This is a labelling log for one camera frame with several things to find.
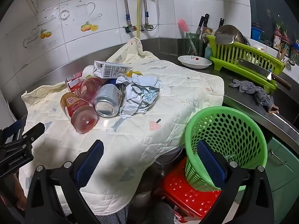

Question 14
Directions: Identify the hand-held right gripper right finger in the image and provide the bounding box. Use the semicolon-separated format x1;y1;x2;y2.
197;140;274;224

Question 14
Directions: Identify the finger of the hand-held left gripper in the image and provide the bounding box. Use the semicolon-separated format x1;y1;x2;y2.
0;119;27;143
21;122;45;145

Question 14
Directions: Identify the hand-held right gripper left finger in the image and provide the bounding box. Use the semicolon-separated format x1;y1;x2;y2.
24;139;104;224

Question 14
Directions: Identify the green perforated plastic basket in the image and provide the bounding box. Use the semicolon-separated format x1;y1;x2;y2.
184;106;268;192

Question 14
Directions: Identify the clear bottle with red label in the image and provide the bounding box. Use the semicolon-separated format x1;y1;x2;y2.
60;92;98;134

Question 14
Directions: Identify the silver metal can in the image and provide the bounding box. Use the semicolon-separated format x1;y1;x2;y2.
93;83;125;118

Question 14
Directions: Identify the clear pink plastic bottle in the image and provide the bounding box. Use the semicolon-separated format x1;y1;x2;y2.
81;77;106;103

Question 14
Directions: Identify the white paper cup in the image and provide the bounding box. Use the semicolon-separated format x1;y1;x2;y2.
82;65;97;78

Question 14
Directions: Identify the white paper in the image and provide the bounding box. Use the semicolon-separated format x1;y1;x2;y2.
116;73;161;116

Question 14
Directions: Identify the white milk carton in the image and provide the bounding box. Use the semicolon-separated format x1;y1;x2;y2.
92;60;134;79

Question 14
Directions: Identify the orange snack packet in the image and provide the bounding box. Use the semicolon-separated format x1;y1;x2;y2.
126;69;143;78

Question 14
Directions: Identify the person's left hand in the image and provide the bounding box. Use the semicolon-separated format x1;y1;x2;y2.
0;175;27;211

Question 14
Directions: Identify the red plastic stool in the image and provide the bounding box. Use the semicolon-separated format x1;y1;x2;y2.
161;157;222;218

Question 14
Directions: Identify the steel pot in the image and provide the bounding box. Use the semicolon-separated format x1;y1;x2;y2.
158;149;185;167

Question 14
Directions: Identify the cream quilted printed blanket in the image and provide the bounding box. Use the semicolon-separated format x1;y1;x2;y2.
18;37;225;216

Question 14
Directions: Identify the person's knee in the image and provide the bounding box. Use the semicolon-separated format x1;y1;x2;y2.
149;202;176;224

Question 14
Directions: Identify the green cabinet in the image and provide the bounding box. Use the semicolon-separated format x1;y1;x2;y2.
266;136;299;221

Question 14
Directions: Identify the grey rag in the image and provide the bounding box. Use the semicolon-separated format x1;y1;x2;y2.
229;79;279;113

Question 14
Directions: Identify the white shallow dish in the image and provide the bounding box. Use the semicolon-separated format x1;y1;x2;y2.
178;55;212;69

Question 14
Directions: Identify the teal bottle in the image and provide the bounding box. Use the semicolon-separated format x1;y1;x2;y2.
204;43;213;60

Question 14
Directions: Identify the green plastic dish rack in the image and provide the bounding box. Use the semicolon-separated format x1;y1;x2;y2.
206;34;286;94

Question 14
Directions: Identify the green glass jar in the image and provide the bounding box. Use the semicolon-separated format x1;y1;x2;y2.
186;33;200;56

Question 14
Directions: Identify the steel bowl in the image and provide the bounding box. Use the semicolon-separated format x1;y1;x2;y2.
214;24;246;45

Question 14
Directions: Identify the blue container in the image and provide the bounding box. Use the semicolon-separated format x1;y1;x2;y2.
251;23;262;41

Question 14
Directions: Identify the cleaver with wooden handle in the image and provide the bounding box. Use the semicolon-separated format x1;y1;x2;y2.
238;58;292;90

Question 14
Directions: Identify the braided metal hose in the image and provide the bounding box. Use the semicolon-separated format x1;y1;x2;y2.
141;0;150;25
122;0;132;27

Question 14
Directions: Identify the yellow hose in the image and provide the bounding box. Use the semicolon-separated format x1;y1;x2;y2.
136;0;147;39

